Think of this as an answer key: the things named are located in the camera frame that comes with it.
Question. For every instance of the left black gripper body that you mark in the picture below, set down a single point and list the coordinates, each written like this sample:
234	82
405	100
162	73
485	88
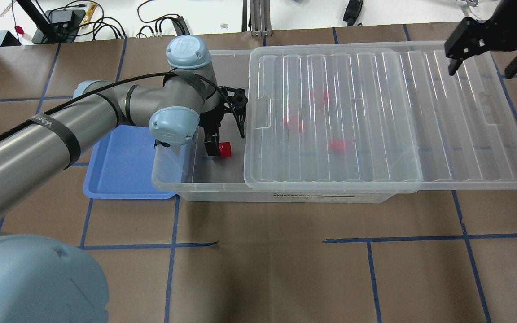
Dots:
212	120

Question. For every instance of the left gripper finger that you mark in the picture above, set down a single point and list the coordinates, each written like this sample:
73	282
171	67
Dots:
212	141
239	113

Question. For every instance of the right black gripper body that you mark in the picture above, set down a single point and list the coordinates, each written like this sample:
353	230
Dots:
505	28

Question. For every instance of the red block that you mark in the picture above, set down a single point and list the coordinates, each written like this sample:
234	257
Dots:
339	146
321	97
225	150
293	122

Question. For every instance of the clear plastic box lid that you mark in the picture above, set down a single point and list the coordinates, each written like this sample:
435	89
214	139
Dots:
410	126

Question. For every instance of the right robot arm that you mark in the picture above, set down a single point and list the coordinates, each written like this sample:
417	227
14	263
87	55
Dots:
472	38

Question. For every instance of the red block back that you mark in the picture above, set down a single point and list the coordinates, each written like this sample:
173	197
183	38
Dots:
321	97

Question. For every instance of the blue plastic tray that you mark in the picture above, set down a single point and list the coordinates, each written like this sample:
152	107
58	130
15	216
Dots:
120	167

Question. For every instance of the black box latch handle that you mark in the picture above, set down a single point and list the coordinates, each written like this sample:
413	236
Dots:
158	143

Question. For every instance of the aluminium frame post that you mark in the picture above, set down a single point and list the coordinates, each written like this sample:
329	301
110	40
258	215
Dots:
260	18

